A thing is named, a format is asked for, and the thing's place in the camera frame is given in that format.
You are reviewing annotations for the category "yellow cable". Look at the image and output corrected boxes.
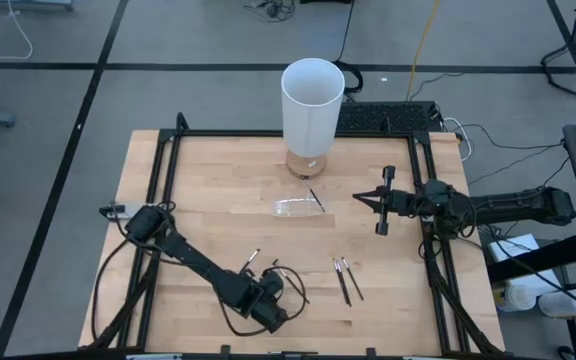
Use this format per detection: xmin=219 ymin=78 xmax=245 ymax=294
xmin=406 ymin=0 xmax=442 ymax=102

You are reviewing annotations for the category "black cable bundle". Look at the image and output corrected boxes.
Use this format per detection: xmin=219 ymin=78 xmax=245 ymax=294
xmin=244 ymin=0 xmax=297 ymax=23

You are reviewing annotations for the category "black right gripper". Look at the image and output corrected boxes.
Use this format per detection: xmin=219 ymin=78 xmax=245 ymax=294
xmin=352 ymin=165 xmax=422 ymax=237

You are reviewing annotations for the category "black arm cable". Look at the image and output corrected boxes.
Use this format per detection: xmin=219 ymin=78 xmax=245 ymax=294
xmin=90 ymin=234 xmax=137 ymax=346

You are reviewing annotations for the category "black perforated box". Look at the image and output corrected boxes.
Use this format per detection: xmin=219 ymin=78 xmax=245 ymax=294
xmin=335 ymin=101 xmax=445 ymax=135

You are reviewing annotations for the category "white roll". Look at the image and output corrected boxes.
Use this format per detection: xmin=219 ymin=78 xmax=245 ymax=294
xmin=537 ymin=289 xmax=576 ymax=320
xmin=496 ymin=282 xmax=538 ymax=314

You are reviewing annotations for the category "black metal bar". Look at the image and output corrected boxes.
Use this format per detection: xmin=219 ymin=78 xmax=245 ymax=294
xmin=486 ymin=230 xmax=576 ymax=284

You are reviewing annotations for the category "white paper sheet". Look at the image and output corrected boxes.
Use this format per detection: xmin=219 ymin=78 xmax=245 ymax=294
xmin=487 ymin=233 xmax=540 ymax=265

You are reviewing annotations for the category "white floor cable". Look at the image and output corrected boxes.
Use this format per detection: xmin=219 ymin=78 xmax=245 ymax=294
xmin=0 ymin=0 xmax=34 ymax=60

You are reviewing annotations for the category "black coiled cable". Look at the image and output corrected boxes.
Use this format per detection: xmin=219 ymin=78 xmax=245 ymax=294
xmin=331 ymin=0 xmax=365 ymax=96

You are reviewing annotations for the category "clear acrylic container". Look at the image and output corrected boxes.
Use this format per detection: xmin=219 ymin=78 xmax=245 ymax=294
xmin=271 ymin=196 xmax=330 ymax=219

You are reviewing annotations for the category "black aluminium table frame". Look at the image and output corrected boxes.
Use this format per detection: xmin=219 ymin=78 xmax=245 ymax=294
xmin=85 ymin=112 xmax=507 ymax=360

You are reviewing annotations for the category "white looped cable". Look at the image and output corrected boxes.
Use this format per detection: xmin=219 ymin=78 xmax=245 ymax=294
xmin=441 ymin=116 xmax=474 ymax=163

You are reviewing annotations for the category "white shade wooden base lamp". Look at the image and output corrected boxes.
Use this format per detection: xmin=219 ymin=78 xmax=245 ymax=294
xmin=280 ymin=57 xmax=346 ymax=180

